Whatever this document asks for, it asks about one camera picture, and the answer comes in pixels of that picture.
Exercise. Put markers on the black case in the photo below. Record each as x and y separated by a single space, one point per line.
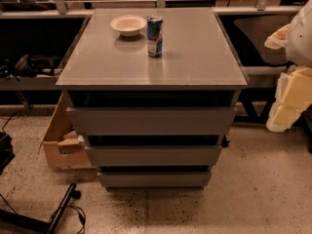
6 151

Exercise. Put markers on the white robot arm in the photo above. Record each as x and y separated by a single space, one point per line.
294 88

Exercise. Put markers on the grey drawer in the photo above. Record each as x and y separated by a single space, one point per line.
155 179
151 122
153 156

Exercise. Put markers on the white bowl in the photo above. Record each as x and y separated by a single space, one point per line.
128 25

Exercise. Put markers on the black stand leg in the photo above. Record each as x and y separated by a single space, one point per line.
37 225

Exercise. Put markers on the grey top drawer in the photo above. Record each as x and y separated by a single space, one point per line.
151 122

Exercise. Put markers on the grey bottom drawer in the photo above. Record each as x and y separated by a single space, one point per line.
155 179

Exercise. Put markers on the metal shelf rail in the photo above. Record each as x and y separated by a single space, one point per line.
39 83

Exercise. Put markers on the blue silver drink can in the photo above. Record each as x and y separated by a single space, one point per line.
154 35

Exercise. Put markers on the grey drawer cabinet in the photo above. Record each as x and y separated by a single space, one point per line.
197 69

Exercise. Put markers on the cardboard box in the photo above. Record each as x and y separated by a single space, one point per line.
63 148

